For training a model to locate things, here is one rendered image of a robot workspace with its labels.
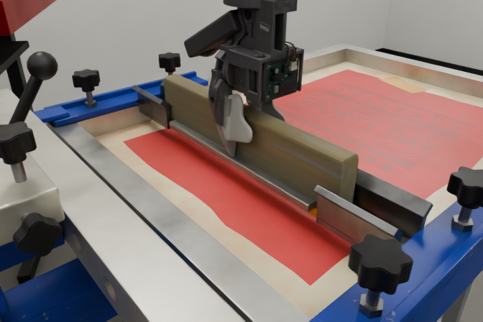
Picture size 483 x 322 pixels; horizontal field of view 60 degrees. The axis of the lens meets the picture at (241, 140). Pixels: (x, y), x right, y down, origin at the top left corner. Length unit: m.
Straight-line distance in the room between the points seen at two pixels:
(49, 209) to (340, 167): 0.28
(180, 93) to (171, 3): 2.20
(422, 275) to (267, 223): 0.19
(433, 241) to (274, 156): 0.20
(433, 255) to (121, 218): 0.29
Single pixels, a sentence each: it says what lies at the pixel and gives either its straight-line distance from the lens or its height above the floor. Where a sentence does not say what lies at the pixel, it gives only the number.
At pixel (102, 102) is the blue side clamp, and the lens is 0.77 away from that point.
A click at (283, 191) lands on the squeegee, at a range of 0.50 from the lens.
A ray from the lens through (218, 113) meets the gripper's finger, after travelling 0.53.
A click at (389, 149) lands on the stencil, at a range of 0.71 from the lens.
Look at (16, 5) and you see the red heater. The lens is 1.38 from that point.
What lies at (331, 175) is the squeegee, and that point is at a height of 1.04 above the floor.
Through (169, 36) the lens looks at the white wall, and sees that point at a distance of 2.85.
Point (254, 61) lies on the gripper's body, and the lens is 0.46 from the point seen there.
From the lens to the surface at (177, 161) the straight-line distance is 0.65.
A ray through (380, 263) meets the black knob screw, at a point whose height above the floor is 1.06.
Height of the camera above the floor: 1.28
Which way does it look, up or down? 27 degrees down
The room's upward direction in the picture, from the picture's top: straight up
